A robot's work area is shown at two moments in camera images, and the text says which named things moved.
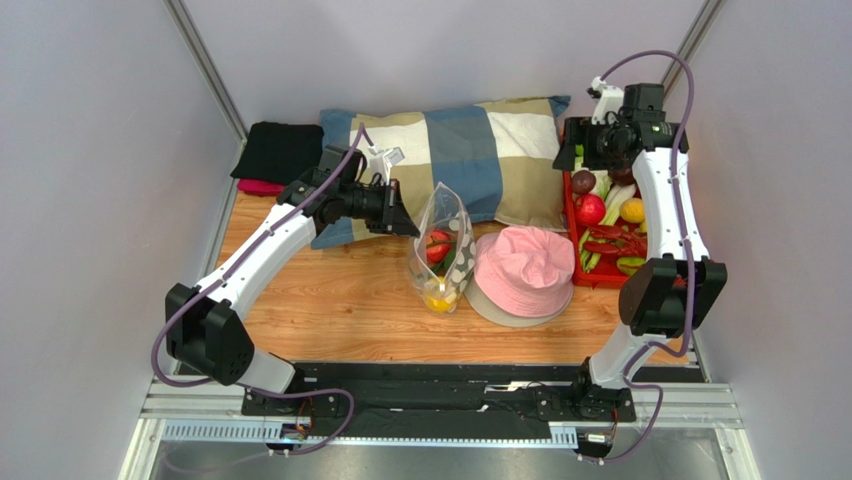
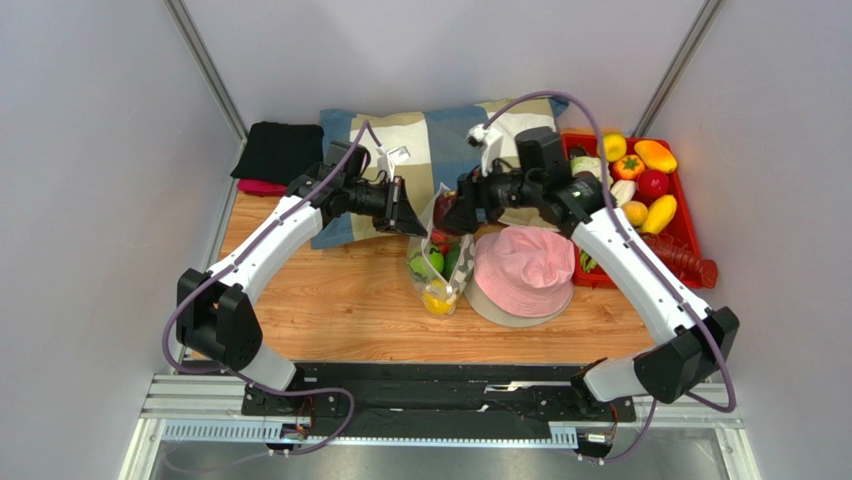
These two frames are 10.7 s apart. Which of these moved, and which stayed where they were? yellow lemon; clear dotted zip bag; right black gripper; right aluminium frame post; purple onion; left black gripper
Moved: purple onion; right black gripper
Stayed: yellow lemon; right aluminium frame post; left black gripper; clear dotted zip bag
